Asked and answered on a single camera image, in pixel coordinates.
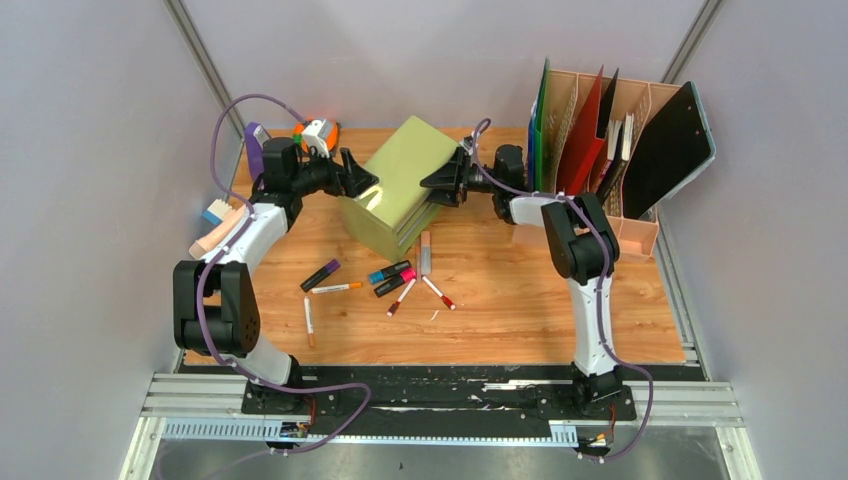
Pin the blue folder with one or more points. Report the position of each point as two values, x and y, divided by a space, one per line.
531 148

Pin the orange tape dispenser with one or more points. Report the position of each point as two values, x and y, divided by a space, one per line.
332 141

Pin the green drawer cabinet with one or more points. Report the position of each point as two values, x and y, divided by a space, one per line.
389 216

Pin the orange tipped pen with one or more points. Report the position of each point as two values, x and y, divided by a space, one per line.
335 288
308 315

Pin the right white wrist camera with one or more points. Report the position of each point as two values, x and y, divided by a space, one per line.
469 144

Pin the pink highlighter marker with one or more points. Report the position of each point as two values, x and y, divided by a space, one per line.
395 282

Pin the green folder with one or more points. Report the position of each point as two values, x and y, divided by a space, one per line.
538 128

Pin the purple capped black marker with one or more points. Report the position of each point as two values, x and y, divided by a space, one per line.
321 274

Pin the red white pen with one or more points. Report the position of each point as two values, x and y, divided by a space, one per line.
397 303
438 292

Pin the purple phone stand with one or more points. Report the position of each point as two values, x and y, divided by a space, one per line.
256 135

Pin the clipboard with white papers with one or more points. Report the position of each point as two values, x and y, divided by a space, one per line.
688 138

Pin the black Moon and Sixpence book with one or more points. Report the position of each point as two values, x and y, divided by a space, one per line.
619 155

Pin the peach file organizer rack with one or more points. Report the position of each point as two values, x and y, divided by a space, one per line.
565 95

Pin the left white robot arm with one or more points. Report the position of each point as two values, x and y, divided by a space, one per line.
215 312

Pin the aluminium frame rail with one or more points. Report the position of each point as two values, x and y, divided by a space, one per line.
207 406

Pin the purple Roald Dahl book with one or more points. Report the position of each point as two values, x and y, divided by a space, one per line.
606 155

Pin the blue capped black marker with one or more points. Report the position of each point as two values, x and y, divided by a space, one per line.
388 272

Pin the black mounting base plate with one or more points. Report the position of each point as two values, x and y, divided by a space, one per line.
430 397

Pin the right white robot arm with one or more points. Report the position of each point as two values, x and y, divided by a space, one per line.
581 242

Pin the black notebook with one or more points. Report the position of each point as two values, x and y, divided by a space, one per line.
644 178

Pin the red folder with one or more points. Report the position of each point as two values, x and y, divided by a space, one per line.
587 133

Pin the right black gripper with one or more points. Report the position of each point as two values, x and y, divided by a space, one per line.
450 184

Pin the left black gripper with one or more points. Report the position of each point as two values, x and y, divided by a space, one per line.
351 180

